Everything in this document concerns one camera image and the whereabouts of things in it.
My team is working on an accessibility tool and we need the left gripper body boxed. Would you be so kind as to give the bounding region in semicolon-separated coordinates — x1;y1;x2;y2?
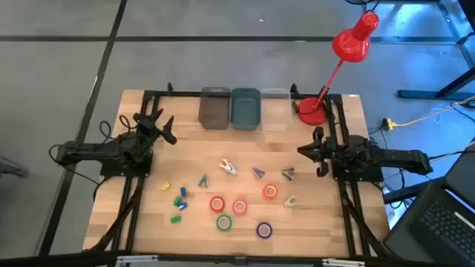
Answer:
132;112;166;144

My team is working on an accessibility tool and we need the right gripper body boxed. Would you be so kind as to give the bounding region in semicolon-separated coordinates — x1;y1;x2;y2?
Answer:
313;125;348;168

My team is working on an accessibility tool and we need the orange tape roll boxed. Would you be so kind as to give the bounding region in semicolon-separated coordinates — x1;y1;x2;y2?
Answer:
262;182;280;200

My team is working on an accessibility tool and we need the white and pink staple remover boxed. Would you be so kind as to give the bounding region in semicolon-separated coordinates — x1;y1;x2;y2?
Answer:
218;158;239;177

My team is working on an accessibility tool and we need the red tape roll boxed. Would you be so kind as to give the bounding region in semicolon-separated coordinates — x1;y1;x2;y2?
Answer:
209;195;226;214

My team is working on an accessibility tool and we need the purple tape roll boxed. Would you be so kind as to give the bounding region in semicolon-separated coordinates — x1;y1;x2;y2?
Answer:
255;221;274;240

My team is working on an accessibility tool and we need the pink tape roll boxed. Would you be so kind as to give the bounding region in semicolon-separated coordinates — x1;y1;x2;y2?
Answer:
232;199;249;217

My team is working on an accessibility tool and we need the green tape roll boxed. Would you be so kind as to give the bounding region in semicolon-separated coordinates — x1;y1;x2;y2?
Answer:
215;214;234;232

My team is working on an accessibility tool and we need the clear plastic bin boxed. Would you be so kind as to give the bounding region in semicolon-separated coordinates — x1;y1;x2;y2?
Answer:
261;88;292;133

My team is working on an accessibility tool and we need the smoky grey plastic bin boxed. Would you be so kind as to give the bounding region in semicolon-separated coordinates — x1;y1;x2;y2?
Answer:
197;87;232;131

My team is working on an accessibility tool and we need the teal plastic bin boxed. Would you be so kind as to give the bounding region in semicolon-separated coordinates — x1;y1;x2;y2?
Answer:
229;88;262;131

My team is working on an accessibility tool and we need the black desk crossbar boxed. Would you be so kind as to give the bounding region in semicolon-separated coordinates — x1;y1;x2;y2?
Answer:
383;177;448;205

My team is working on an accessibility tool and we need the red desk lamp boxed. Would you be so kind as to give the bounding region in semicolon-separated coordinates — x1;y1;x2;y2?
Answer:
298;10;380;127

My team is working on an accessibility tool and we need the black open laptop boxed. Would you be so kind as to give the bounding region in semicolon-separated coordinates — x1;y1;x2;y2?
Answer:
383;181;475;266

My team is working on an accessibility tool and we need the grey floor stand foot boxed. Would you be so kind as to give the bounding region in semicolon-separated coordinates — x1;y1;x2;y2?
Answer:
0;155;30;179

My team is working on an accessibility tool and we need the black aluminium table frame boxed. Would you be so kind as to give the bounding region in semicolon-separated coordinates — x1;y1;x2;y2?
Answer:
83;82;400;267

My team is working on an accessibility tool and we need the yellow extension cable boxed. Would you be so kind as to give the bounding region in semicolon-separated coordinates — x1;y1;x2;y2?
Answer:
392;94;475;129

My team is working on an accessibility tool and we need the silver metal bracket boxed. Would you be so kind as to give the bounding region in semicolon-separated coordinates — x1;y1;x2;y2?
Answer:
321;257;367;266
116;254;160;263

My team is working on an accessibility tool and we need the black desk frame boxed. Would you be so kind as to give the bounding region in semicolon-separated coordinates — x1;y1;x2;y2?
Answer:
397;0;475;101

